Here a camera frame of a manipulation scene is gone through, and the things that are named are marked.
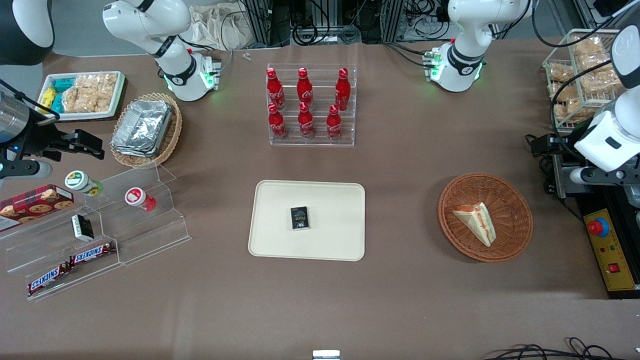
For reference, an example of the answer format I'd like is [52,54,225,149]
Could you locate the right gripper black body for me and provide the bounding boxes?
[20,119,68,164]

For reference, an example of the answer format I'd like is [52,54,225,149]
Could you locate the triangular sandwich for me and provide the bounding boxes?
[452,201,497,248]

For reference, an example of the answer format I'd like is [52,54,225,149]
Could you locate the aluminium foil tray stack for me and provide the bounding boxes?
[111,99,173,158]

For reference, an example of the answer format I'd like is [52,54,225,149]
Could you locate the white rectangular snack tray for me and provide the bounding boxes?
[37,71,127,122]

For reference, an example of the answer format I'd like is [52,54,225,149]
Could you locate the brown round wicker basket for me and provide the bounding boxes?
[438,172,534,263]

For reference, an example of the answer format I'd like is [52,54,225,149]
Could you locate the light oval wicker basket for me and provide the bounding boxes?
[110,92,183,168]

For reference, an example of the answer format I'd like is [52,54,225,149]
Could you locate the beige plastic tray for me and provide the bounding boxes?
[248,180,366,262]

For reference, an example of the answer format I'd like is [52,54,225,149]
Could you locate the clear wrapped bread pack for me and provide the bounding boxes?
[552,97,596,125]
[570,35,605,57]
[575,57,622,96]
[548,64,576,83]

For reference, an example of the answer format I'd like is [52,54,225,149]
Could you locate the green lidded drink bottle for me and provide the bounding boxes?
[64,170,104,197]

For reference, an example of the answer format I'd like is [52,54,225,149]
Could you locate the clear rice cracker bag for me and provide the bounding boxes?
[62,89,113,114]
[75,73,119,98]

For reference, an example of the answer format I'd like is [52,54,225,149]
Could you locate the red cookie box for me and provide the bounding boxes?
[0,184,75,232]

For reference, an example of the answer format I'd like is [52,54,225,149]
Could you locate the black side platform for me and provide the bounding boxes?
[575,184,640,301]

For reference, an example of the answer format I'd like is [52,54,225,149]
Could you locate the red lidded drink bottle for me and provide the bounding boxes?
[124,187,157,212]

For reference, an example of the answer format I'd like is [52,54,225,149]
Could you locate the black and white small box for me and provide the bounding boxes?
[71,214,95,242]

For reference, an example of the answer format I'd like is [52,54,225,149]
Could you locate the Snickers chocolate bar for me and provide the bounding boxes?
[68,241,117,266]
[27,263,72,296]

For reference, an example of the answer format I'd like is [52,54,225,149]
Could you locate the clear acrylic stepped stand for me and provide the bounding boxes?
[0,161,192,302]

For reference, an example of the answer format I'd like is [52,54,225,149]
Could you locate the yellow emergency stop box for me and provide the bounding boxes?
[583,208,639,293]

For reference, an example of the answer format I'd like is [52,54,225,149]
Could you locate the beige cloth bag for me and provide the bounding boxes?
[189,4,253,51]

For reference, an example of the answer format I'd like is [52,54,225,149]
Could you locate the red cola bottle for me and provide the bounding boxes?
[326,104,343,141]
[297,67,314,108]
[266,68,286,111]
[267,103,288,140]
[335,68,351,111]
[298,102,315,139]

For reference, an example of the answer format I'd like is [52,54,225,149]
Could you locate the small black card box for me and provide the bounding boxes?
[290,206,311,231]

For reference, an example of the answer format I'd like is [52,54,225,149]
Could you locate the clear acrylic bottle rack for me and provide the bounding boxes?
[266,63,358,147]

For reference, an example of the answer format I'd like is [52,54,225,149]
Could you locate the black cables beside bracket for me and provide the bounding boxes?
[525,132,586,223]

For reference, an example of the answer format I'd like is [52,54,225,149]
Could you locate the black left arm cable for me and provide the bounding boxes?
[531,0,632,166]

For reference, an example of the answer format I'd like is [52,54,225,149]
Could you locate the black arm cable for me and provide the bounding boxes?
[0,79,62,121]
[531,0,632,166]

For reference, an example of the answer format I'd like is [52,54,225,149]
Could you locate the grey metal bracket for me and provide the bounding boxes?
[552,152,585,199]

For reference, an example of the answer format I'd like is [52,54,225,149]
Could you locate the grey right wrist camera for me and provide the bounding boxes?
[0,159,53,181]

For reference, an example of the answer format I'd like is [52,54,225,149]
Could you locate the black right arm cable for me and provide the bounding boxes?
[0,79,62,121]

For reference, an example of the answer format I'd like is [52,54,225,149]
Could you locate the grey right base cable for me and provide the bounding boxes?
[177,36,235,77]

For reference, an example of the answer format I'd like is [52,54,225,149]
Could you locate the black left base cables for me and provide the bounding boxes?
[382,41,433,69]

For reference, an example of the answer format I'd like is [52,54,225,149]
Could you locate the black floor cables bundle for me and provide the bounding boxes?
[482,337,628,360]

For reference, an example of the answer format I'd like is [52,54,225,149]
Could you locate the aluminium frame with cables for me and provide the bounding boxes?
[240,0,451,47]

